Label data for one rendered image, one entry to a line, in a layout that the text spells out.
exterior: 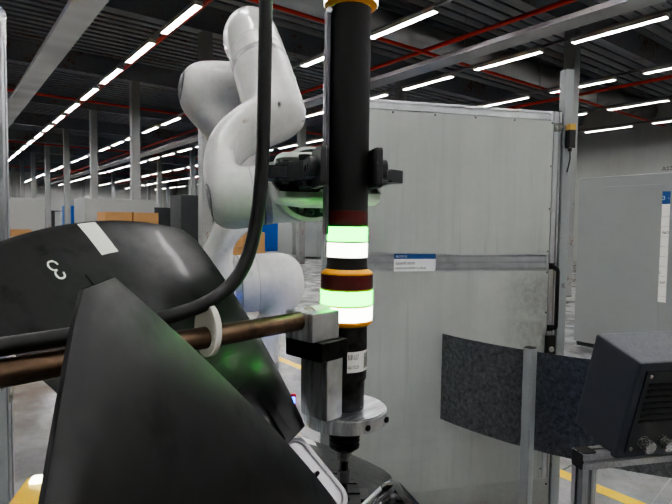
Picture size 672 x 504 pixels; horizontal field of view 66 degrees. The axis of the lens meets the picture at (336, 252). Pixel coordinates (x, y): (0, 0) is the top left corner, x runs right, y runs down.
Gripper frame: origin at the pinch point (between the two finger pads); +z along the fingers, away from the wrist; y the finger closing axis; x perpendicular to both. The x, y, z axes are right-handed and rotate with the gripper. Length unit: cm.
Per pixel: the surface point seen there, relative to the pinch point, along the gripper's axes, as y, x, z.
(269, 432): 8.8, -11.3, 25.7
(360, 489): -3.7, -30.8, -7.1
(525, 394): -110, -70, -141
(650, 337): -67, -24, -37
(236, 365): 8.8, -15.5, 1.7
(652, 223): -457, 5, -438
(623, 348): -58, -25, -34
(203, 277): 11.4, -9.3, -4.7
